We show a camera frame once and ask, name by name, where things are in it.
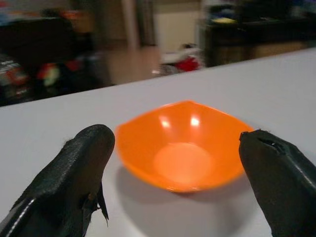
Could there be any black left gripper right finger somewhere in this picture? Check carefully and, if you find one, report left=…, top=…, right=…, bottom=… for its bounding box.
left=238, top=128, right=316, bottom=237

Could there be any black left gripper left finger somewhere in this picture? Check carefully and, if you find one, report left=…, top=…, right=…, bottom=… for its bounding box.
left=0, top=123, right=116, bottom=237

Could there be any orange square plastic bowl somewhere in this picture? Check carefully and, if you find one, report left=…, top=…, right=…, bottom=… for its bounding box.
left=115, top=99, right=255, bottom=194

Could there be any colourful toy pile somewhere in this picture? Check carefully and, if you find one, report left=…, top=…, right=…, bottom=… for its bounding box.
left=0, top=53, right=104, bottom=104

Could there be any dark cabinet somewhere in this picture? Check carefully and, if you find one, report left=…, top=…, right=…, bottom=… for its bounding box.
left=0, top=17, right=96, bottom=75

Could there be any dark wooden shelf unit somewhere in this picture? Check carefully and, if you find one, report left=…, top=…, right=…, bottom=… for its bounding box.
left=203, top=0, right=316, bottom=68

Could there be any red and white toy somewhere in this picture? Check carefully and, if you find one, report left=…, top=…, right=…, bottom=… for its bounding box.
left=158, top=43, right=205, bottom=75

